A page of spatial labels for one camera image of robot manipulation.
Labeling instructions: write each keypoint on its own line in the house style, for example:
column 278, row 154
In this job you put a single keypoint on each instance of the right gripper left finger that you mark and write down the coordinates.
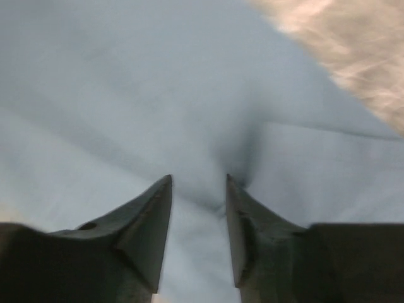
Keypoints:
column 117, row 257

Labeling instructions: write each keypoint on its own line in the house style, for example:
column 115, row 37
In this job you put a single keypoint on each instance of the grey-blue t-shirt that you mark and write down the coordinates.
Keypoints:
column 99, row 99

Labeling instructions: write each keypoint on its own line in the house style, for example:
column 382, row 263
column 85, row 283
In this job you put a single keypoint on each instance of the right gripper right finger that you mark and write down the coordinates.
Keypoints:
column 274, row 260

